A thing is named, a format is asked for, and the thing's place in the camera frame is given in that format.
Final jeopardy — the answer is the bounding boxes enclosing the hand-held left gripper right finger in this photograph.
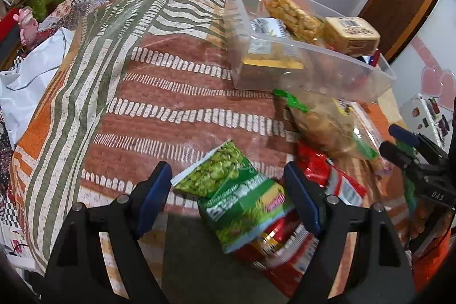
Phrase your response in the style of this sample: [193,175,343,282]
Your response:
[284,162,416,304]

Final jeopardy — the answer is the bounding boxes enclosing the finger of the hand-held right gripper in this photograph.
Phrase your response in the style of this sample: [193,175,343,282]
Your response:
[388,124,449,166]
[379,142,425,172]

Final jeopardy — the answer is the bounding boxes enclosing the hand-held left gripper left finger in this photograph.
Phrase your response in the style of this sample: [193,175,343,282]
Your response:
[43,162,173,304]

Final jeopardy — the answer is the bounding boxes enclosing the green pea snack packet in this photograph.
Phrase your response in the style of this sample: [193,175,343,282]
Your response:
[170,139,297,254]

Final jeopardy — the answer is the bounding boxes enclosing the yellow snack box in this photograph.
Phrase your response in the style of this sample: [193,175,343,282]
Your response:
[324,16,381,57]

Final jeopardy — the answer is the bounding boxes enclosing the long yellow biscuit packet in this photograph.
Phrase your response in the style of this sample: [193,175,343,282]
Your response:
[240,40,308,72]

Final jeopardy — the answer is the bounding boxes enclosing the clear fried snack bag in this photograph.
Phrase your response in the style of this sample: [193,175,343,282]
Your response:
[265,0,325,43]

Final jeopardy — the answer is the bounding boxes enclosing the clear plastic bin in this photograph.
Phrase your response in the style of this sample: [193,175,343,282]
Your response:
[223,0,397,104]

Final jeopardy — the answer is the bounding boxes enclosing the clear bag brown snacks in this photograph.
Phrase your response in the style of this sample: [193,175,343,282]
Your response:
[273,88,382,163]

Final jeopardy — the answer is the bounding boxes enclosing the small white fridge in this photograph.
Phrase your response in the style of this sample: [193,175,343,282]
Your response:
[399,94,454,148]

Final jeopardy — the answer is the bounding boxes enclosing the red snack packet white label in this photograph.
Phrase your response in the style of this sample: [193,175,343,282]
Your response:
[295,142,368,207]

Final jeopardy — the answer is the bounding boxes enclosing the red yellow snack packet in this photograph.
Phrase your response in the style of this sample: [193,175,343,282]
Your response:
[241,214,320,298]

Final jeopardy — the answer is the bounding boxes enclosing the white heart-print sliding door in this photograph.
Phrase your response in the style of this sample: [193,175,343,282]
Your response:
[388,0,456,121]

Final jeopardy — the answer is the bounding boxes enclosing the orange striped patchwork blanket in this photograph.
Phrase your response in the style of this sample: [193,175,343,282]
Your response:
[9,0,411,298]

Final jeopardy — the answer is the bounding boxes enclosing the white cloth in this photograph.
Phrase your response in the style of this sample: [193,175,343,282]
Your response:
[0,28,74,148]

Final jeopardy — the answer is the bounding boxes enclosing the white barcode snack packet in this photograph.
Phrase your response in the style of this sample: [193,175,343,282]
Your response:
[249,18,286,40]

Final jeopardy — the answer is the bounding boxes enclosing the pink plush toy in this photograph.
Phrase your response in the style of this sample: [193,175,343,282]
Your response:
[13,6,38,47]

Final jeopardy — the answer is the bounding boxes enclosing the red box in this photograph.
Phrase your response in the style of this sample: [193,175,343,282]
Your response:
[0,8,23,43]

